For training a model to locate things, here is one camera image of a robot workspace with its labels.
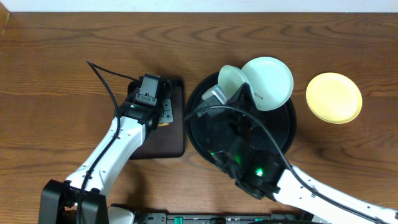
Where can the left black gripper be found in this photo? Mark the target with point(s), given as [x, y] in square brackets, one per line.
[168, 90]

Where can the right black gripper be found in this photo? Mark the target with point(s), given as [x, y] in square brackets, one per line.
[249, 102]

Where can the mint green plate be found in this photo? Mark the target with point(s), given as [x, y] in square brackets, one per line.
[271, 82]
[230, 79]

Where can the yellow plate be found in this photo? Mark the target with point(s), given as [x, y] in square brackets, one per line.
[334, 98]

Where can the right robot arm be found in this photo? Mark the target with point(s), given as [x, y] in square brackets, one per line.
[263, 175]

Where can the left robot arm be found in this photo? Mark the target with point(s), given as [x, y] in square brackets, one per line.
[81, 198]

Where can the black round tray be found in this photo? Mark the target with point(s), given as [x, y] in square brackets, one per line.
[280, 122]

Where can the black rectangular tray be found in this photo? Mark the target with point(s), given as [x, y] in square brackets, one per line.
[166, 141]

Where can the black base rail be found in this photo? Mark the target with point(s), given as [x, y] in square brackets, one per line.
[163, 218]

